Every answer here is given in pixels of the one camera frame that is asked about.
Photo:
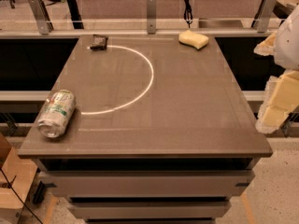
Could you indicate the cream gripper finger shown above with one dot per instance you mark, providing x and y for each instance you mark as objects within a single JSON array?
[
  {"x": 281, "y": 97},
  {"x": 266, "y": 47}
]

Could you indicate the yellow sponge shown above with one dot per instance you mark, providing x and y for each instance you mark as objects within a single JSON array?
[{"x": 193, "y": 39}]

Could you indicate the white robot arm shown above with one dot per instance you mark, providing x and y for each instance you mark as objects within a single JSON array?
[{"x": 286, "y": 46}]

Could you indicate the green white 7up can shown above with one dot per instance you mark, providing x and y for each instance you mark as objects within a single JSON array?
[{"x": 53, "y": 121}]

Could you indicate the grey drawer cabinet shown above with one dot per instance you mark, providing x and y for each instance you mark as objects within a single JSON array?
[{"x": 161, "y": 133}]

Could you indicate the dark snack packet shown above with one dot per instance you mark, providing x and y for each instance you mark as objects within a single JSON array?
[{"x": 99, "y": 42}]

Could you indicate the wooden box at left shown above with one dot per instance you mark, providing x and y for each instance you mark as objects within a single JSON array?
[{"x": 16, "y": 178}]

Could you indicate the right metal bracket post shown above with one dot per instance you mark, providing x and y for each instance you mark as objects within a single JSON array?
[{"x": 264, "y": 16}]

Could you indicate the metal bracket post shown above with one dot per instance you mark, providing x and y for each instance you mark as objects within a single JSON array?
[
  {"x": 41, "y": 16},
  {"x": 151, "y": 16},
  {"x": 264, "y": 16}
]

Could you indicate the middle metal bracket post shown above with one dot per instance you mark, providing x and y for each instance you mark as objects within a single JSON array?
[{"x": 151, "y": 16}]

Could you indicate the left metal bracket post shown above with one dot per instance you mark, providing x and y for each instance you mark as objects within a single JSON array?
[{"x": 41, "y": 16}]

